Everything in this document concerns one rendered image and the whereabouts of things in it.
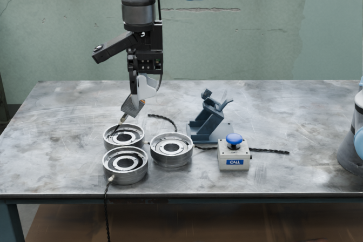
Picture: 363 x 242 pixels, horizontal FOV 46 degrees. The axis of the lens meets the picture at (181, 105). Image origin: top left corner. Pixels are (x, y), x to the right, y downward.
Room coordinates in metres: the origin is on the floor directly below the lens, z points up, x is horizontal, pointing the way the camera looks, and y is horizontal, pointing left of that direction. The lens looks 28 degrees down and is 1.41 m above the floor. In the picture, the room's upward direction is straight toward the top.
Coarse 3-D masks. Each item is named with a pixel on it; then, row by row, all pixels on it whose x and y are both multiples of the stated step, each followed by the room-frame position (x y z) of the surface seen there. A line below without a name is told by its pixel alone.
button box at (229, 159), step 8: (224, 144) 0.87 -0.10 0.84; (240, 144) 0.87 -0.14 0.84; (224, 152) 0.84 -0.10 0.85; (232, 152) 0.84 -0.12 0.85; (240, 152) 0.84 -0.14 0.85; (248, 152) 0.84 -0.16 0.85; (224, 160) 0.83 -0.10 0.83; (232, 160) 0.83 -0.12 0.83; (240, 160) 0.83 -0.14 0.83; (248, 160) 0.83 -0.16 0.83; (224, 168) 0.83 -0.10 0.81; (232, 168) 0.83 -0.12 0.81; (240, 168) 0.83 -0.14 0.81; (248, 168) 0.83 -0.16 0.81
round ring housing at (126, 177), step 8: (112, 152) 0.85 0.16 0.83; (120, 152) 0.86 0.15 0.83; (128, 152) 0.86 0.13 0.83; (136, 152) 0.86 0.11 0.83; (144, 152) 0.84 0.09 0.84; (104, 160) 0.82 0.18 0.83; (120, 160) 0.83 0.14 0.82; (128, 160) 0.84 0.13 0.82; (136, 160) 0.83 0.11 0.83; (144, 160) 0.83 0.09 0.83; (104, 168) 0.79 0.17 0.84; (120, 168) 0.80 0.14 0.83; (128, 168) 0.80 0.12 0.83; (144, 168) 0.79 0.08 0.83; (112, 176) 0.77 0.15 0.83; (120, 176) 0.76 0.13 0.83; (128, 176) 0.77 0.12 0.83; (136, 176) 0.77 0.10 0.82; (120, 184) 0.77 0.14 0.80; (128, 184) 0.77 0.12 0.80
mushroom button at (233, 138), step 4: (228, 136) 0.86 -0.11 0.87; (232, 136) 0.86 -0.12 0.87; (236, 136) 0.86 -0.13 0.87; (240, 136) 0.86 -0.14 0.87; (228, 140) 0.85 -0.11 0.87; (232, 140) 0.85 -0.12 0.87; (236, 140) 0.84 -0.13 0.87; (240, 140) 0.85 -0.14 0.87; (232, 144) 0.86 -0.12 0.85; (236, 144) 0.84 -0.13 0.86
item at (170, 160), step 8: (160, 136) 0.92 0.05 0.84; (168, 136) 0.93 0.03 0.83; (176, 136) 0.93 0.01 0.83; (184, 136) 0.92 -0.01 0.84; (152, 144) 0.89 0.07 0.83; (168, 144) 0.90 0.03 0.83; (176, 144) 0.90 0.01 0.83; (192, 144) 0.88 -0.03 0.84; (152, 152) 0.85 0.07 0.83; (168, 152) 0.86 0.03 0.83; (176, 152) 0.86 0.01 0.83; (184, 152) 0.84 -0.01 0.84; (192, 152) 0.87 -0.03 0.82; (160, 160) 0.84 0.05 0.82; (168, 160) 0.83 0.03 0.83; (176, 160) 0.83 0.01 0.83; (184, 160) 0.84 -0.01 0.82
